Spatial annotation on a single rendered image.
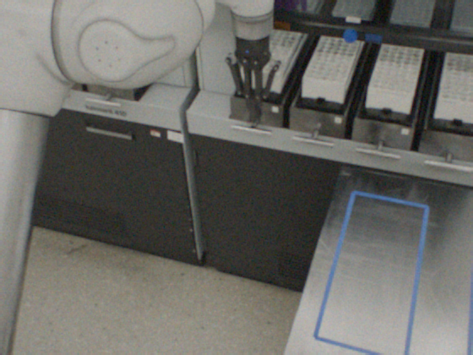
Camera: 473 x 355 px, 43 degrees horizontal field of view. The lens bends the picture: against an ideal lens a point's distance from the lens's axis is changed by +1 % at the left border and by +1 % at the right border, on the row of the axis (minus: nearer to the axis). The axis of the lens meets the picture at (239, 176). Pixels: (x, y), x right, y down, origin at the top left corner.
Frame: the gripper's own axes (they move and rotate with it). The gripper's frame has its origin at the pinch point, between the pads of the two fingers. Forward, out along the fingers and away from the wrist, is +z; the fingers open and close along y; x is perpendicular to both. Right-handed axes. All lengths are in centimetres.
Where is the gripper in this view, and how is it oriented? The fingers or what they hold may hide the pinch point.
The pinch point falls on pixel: (253, 107)
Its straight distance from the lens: 145.3
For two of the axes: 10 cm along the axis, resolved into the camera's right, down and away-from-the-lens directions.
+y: -9.5, -2.0, 2.6
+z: 0.3, 7.3, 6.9
